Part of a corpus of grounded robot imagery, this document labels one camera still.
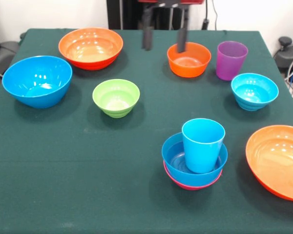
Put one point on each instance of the dark grey pedestal foot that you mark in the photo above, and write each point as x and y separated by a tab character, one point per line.
290	56

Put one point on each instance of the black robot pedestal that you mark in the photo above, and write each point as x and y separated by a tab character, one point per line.
131	14

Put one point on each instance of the blue cup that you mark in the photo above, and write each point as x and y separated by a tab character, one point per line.
202	151

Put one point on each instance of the medium blue bowl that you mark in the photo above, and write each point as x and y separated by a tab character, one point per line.
173	165

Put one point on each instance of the pink bowl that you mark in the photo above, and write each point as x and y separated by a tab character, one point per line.
175	182

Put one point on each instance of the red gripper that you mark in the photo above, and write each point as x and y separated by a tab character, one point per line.
173	2

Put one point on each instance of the dark green tablecloth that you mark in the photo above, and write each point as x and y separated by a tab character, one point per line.
88	170

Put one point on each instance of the large blue bowl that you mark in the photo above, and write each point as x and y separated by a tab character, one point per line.
36	80

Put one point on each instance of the large orange bowl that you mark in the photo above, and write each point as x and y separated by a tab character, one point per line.
90	48
276	161

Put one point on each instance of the small orange bowl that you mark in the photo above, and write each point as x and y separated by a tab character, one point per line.
189	63

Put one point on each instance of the purple cup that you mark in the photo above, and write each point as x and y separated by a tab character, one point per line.
230	63

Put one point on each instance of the green ribbed bowl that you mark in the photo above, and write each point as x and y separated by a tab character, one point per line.
116	100

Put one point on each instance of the light blue ribbed bowl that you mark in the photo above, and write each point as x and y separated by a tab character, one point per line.
254	95

